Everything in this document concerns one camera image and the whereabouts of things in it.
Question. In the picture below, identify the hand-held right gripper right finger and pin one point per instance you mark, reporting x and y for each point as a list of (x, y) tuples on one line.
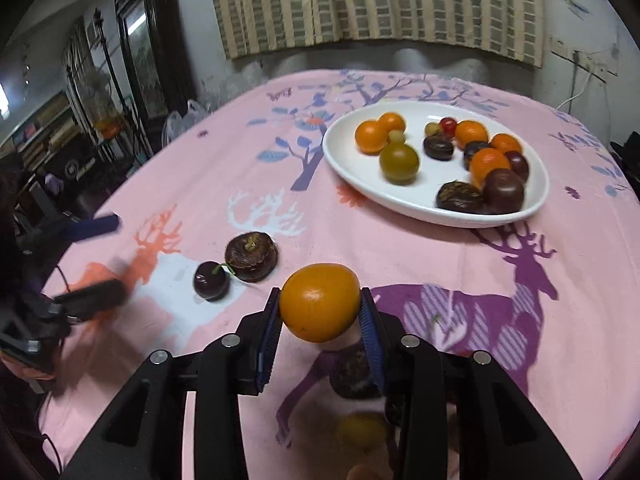
[(374, 345)]

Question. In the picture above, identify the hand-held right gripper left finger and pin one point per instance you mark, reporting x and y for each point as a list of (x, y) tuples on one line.
[(269, 345)]

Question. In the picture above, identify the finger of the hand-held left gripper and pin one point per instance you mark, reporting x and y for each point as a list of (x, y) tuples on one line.
[(92, 299), (92, 226)]

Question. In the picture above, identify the brown water chestnut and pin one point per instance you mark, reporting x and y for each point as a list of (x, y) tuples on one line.
[(251, 256), (355, 375), (438, 147), (460, 197)]

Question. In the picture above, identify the large orange tangerine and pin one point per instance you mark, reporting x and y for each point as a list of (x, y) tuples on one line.
[(320, 302)]

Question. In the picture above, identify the dark red cherry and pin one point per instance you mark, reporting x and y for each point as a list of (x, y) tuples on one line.
[(211, 282)]

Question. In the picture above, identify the yellow cherry tomato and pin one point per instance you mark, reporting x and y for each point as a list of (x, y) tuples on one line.
[(362, 430), (396, 136), (432, 129)]

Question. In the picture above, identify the white oval plate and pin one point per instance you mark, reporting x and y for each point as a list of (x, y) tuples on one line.
[(350, 167)]

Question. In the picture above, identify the green tangerine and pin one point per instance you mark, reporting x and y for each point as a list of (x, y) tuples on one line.
[(398, 162)]

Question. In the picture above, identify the large dark purple tomato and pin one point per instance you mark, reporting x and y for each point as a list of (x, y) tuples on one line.
[(503, 191)]

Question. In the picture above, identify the red cherry tomato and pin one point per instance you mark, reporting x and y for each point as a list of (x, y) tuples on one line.
[(448, 126)]

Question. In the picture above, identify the wooden shelf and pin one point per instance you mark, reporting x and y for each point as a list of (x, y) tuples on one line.
[(50, 125)]

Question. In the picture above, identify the pink deer print tablecloth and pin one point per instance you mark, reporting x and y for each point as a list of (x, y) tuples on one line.
[(200, 185)]

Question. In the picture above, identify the clear plastic bags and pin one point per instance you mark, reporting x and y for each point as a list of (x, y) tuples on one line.
[(185, 120)]

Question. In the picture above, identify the beige checked curtain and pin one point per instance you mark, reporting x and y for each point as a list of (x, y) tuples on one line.
[(350, 0)]

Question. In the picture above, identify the white wall sockets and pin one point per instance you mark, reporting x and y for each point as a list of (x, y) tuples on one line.
[(585, 57)]

